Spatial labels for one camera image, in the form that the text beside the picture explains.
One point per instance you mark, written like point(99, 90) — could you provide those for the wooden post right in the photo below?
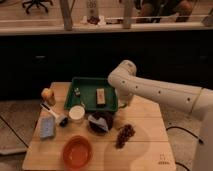
point(127, 17)

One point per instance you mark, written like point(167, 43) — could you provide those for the wooden post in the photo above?
point(66, 14)
point(127, 17)

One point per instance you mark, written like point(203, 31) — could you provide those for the green plastic tray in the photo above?
point(88, 87)

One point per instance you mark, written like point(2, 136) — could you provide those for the small black white toy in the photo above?
point(77, 92)

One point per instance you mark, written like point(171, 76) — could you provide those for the dark bowl with cloth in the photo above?
point(100, 122)

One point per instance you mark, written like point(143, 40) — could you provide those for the office chair base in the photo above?
point(38, 3)

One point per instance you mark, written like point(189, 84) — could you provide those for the blue sponge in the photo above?
point(47, 127)

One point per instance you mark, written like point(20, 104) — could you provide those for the white dish brush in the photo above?
point(60, 119)

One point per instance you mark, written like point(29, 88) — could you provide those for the white paper cup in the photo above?
point(77, 114)

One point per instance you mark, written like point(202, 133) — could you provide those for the wooden post left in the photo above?
point(66, 14)

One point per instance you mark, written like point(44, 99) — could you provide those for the seated person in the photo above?
point(153, 10)

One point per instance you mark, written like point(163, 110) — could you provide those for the wooden block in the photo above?
point(100, 97)

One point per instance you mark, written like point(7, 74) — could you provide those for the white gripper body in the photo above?
point(125, 97)

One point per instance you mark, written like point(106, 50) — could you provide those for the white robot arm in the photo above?
point(194, 100)

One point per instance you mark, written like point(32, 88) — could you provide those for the yellow apple toy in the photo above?
point(48, 95)

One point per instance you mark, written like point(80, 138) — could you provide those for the green pepper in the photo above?
point(122, 105)

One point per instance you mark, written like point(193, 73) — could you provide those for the orange plastic bowl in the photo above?
point(76, 154)

